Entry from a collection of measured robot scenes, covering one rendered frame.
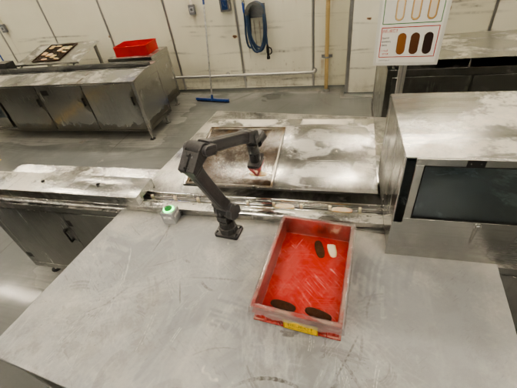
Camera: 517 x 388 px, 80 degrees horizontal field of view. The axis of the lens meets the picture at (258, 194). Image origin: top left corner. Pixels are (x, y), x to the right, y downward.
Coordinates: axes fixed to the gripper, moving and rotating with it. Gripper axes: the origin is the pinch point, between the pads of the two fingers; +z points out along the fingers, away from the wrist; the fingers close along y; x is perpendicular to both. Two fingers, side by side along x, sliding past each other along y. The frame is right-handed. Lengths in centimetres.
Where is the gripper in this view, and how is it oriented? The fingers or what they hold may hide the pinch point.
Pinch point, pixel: (258, 172)
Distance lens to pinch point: 164.3
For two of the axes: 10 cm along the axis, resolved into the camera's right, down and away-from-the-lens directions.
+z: 1.4, 6.6, 7.4
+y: -2.5, 7.4, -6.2
